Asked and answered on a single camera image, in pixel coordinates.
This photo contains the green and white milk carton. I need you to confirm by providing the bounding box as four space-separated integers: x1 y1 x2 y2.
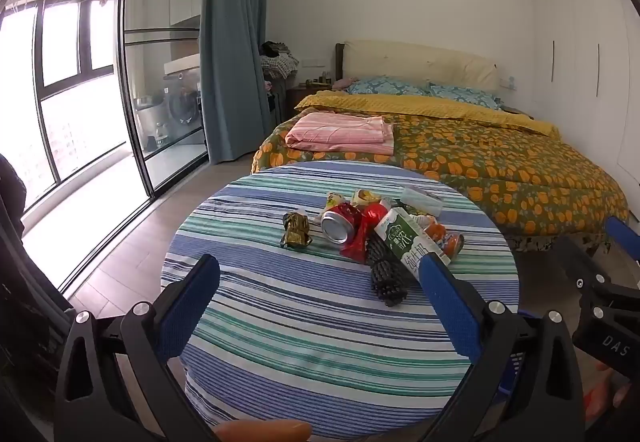
374 207 452 281

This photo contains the pile of clothes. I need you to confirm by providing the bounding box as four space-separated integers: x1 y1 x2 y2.
259 41 300 81

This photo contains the cream padded headboard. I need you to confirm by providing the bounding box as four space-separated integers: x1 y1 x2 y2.
342 40 502 94

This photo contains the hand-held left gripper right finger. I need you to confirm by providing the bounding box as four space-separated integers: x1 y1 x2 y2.
417 252 586 442

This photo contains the black ribbed plastic wrapper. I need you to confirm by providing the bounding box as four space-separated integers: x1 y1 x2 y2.
365 235 411 308

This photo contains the striped tablecloth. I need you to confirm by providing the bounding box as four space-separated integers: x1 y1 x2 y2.
160 161 521 438

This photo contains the teal floral pillow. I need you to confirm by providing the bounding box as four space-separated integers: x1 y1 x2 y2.
429 85 502 111
348 76 432 97

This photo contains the red soda can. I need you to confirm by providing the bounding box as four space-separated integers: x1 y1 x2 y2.
320 202 364 244

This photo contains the dark cloth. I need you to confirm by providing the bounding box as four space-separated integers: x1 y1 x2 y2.
0 155 77 442

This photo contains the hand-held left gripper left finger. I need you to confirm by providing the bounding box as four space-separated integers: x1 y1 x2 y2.
54 253 221 442

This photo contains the black framed window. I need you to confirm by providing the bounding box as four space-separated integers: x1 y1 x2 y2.
0 0 130 215

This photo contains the glass sliding door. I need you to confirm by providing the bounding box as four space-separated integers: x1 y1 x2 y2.
115 0 212 203

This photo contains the yellow blanket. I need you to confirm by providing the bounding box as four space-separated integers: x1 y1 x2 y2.
295 90 562 139

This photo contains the orange cloth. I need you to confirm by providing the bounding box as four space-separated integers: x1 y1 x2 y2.
582 369 632 429

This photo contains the clear plastic box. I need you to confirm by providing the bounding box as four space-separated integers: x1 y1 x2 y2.
400 187 444 218

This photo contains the white wardrobe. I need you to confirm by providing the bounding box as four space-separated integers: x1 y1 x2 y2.
529 0 640 208

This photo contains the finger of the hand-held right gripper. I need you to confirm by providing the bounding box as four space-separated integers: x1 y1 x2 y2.
605 216 640 273
552 237 627 309

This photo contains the wooden nightstand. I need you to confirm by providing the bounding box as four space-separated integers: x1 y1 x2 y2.
286 82 334 125

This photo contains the washing machine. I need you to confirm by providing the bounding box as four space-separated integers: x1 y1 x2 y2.
164 72 204 127

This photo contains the blue-grey curtain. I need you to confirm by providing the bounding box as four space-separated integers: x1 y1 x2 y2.
200 0 274 166

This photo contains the yellow and brown snack packet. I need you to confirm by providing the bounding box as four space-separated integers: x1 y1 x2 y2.
350 189 383 209

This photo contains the gold wrapper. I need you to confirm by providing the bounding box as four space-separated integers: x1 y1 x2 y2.
280 211 314 249

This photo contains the person's left hand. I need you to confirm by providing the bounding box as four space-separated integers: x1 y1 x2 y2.
214 421 313 442

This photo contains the red plastic bag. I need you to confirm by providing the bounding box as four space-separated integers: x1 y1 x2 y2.
340 201 392 264

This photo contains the pink striped folded cloth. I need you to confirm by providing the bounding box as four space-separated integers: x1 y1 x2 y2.
285 112 396 156

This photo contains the floral bed skirt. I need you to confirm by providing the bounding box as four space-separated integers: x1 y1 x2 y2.
504 226 610 259

